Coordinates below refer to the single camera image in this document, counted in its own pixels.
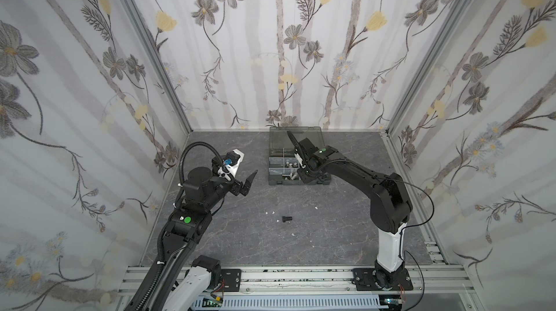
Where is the white slotted cable duct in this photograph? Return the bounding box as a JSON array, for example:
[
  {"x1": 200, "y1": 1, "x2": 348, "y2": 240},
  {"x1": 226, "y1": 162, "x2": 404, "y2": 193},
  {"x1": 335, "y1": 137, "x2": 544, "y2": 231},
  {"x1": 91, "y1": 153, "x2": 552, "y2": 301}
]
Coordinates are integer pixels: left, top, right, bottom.
[{"x1": 185, "y1": 295, "x2": 389, "y2": 310}]

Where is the green plastic compartment organizer box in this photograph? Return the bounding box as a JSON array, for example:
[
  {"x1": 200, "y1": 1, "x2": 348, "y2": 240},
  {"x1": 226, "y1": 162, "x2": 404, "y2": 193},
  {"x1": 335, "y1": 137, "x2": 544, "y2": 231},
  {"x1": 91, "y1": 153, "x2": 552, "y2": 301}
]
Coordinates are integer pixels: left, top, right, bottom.
[{"x1": 268, "y1": 127, "x2": 325, "y2": 186}]

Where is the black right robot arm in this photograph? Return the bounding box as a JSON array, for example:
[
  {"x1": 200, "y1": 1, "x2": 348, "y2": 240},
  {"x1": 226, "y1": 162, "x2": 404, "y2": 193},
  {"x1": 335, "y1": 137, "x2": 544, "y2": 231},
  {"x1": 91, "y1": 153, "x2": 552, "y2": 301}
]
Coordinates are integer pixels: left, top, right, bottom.
[{"x1": 287, "y1": 130, "x2": 433, "y2": 291}]

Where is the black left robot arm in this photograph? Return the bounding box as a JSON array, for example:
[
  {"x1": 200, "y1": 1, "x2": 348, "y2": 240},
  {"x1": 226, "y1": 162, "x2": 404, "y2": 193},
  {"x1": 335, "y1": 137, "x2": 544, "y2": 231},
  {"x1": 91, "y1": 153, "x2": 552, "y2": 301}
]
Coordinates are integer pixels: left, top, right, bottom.
[{"x1": 125, "y1": 142, "x2": 256, "y2": 310}]

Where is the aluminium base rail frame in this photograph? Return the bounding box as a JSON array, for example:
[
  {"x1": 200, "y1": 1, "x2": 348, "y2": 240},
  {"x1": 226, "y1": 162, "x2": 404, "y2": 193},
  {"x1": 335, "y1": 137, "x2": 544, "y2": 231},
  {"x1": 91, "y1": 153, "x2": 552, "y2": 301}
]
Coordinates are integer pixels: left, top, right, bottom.
[{"x1": 116, "y1": 264, "x2": 479, "y2": 311}]

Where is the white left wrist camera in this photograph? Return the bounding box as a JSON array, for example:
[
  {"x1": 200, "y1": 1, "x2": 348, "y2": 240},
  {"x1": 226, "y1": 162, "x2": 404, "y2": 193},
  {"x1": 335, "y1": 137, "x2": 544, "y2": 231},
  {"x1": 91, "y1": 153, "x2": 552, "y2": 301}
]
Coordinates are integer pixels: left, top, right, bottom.
[{"x1": 217, "y1": 149, "x2": 245, "y2": 181}]

